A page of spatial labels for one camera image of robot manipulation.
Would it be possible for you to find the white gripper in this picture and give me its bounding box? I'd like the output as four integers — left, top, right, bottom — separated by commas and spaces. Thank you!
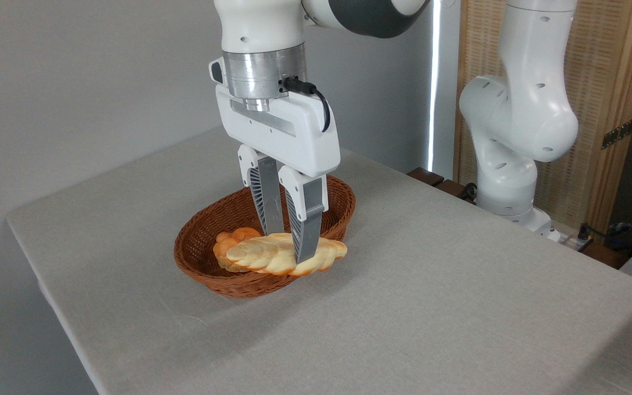
208, 57, 342, 264

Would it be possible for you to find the pale braided bread loaf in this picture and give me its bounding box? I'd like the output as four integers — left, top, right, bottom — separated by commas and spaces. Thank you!
225, 233, 348, 277

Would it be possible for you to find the orange round bread bun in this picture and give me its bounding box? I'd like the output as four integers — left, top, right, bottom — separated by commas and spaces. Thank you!
213, 227, 262, 272

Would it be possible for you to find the brown oval wicker basket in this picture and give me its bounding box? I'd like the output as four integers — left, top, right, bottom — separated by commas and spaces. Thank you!
173, 172, 357, 299

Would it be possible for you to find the dark brown wooden block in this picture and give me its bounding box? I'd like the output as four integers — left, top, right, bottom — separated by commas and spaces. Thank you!
436, 179, 476, 202
407, 167, 445, 187

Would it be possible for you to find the silver metal wrist flange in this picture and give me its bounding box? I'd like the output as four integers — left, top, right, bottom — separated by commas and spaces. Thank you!
222, 43, 308, 113

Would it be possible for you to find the grey tablecloth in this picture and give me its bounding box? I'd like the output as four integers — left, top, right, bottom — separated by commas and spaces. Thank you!
6, 118, 632, 395

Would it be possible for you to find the white power strip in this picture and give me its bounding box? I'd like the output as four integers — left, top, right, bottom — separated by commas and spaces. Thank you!
546, 228, 594, 251

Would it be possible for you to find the dark metal screen hinge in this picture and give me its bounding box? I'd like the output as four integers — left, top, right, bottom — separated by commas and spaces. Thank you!
601, 118, 632, 150

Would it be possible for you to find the wooden rattan folding screen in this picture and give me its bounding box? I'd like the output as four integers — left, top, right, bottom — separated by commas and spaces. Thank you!
453, 0, 632, 234

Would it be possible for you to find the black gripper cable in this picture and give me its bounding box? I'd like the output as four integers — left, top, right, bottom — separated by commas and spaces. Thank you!
280, 77, 331, 133

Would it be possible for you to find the black power cable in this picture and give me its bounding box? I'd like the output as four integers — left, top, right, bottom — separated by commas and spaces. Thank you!
577, 222, 632, 258

